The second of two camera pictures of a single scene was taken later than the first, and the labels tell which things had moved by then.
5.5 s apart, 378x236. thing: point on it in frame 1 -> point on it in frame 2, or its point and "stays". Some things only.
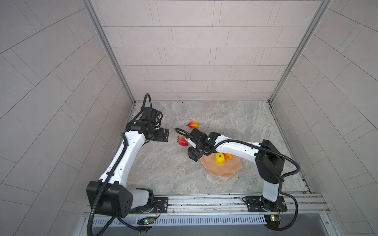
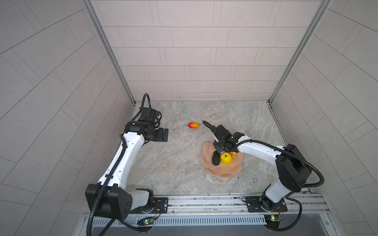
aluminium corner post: [324, 6] stays
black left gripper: [160, 136] stays
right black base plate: [257, 204] stays
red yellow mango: [193, 125] stays
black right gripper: [195, 155] -> [215, 146]
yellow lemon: [219, 159] -> [226, 158]
